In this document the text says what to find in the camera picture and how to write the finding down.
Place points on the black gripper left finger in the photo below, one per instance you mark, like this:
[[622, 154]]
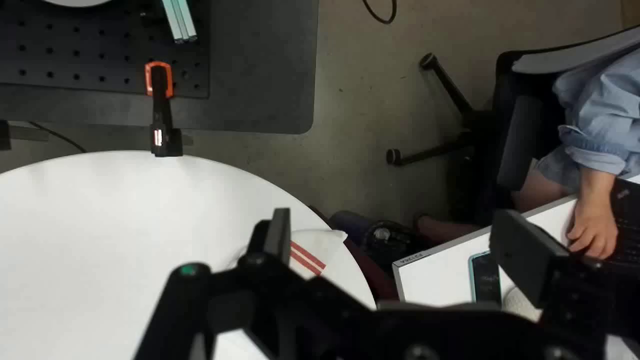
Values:
[[276, 233]]

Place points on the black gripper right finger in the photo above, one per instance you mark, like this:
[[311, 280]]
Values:
[[527, 251]]

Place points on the person's right forearm blue sleeve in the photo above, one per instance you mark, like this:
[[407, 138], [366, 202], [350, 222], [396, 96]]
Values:
[[601, 150]]

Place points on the black office chair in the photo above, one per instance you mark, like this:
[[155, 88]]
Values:
[[513, 120]]

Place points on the person's right hand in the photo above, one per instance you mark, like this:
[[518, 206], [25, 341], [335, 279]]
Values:
[[593, 231]]

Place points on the white towel with red stripes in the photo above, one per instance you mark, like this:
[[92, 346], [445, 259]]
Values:
[[309, 257]]

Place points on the dark phone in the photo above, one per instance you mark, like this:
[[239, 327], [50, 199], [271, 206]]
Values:
[[485, 279]]

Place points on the white office desk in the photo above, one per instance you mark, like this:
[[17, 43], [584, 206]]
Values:
[[432, 273]]

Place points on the dark bundle on floor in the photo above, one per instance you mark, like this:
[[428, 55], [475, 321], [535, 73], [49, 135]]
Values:
[[372, 240]]

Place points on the person in blue shirt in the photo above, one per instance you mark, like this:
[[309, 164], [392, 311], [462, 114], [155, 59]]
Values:
[[601, 87]]

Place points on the black perforated breadboard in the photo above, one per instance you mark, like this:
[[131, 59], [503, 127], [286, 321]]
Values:
[[81, 53]]

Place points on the aluminium rail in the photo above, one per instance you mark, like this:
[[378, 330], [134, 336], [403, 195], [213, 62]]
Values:
[[179, 20]]

